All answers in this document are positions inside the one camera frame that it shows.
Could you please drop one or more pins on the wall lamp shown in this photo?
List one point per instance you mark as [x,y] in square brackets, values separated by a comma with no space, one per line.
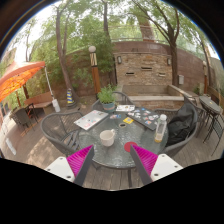
[168,61]
[119,60]

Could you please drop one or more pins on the empty grey mesh chair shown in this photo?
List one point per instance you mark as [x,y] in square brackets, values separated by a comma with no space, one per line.
[58,130]

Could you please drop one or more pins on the grey chair holding jacket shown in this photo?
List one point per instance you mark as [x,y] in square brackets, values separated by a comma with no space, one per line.
[195,126]

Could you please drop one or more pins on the clear bottle with white cap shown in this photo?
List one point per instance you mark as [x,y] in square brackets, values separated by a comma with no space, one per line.
[160,130]

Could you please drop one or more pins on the small round dark table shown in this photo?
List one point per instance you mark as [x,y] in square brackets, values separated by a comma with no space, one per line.
[210,105]

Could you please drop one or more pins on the potted green plant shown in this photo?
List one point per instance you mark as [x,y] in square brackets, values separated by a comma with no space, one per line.
[107,96]

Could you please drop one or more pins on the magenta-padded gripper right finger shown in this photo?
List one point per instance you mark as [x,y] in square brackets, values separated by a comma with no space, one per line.
[163,165]

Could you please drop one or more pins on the leaning tree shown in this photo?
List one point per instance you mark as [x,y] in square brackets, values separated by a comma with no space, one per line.
[61,56]

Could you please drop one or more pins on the flat round red coaster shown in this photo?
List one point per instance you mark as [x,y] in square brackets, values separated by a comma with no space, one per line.
[129,146]

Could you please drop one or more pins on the dark laptop with stickers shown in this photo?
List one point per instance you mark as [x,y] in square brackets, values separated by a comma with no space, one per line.
[144,118]

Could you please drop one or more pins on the dark wicker chair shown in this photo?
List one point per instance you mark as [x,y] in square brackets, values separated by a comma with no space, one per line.
[22,117]

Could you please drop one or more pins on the yellow blue striped cone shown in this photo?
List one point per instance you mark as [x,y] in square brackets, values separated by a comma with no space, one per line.
[70,97]

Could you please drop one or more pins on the orange canopy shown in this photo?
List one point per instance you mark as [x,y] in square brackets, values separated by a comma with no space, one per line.
[18,78]

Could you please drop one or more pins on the black metal chair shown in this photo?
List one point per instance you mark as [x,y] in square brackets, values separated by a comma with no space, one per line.
[218,128]

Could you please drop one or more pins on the white mug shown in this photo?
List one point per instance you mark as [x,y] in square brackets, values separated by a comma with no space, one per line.
[106,138]

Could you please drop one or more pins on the wooden lamp post with globe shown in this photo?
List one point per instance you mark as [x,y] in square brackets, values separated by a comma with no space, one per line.
[95,76]

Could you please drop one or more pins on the yellow card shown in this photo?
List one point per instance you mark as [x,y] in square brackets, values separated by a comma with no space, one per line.
[128,120]

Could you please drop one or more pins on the wooden bench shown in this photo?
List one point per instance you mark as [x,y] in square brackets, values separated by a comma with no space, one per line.
[40,99]

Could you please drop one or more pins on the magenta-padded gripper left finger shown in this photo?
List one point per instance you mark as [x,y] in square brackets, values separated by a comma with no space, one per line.
[61,166]

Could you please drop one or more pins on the grey chair behind plant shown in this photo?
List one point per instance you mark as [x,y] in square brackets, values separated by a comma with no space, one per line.
[124,98]

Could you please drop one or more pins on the grey wall box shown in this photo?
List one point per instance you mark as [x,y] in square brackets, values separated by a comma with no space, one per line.
[181,79]

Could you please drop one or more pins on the small colourful sticker card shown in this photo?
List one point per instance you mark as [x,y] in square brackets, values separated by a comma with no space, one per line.
[115,116]

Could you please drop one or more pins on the forked tree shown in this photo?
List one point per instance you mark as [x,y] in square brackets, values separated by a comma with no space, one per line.
[174,63]

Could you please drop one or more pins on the white sticker sheet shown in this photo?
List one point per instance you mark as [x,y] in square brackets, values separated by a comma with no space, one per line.
[125,108]

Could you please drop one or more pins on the silver laptop with stickers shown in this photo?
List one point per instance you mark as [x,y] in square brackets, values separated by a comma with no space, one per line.
[90,119]

